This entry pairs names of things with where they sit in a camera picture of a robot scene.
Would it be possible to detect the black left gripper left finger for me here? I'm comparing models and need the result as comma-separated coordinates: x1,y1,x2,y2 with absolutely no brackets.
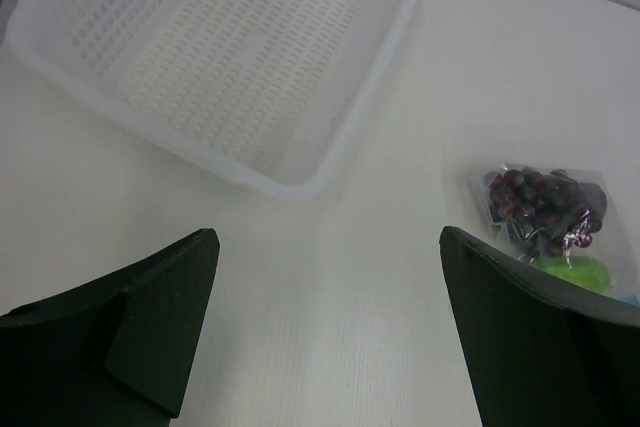
1,229,219,426

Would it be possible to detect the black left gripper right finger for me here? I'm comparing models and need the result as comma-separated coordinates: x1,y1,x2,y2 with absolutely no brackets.
439,226,639,426

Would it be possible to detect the fake green vegetable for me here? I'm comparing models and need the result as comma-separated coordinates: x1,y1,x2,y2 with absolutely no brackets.
534,256,613,294

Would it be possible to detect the clear zip top bag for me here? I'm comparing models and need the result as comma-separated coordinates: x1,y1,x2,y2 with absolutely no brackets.
468,163,639,305

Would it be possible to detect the fake purple grape bunch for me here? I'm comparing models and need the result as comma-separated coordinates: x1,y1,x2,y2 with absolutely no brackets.
479,166,608,263

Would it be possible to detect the white perforated plastic basket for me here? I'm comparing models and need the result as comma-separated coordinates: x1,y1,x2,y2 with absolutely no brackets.
6,0,419,200

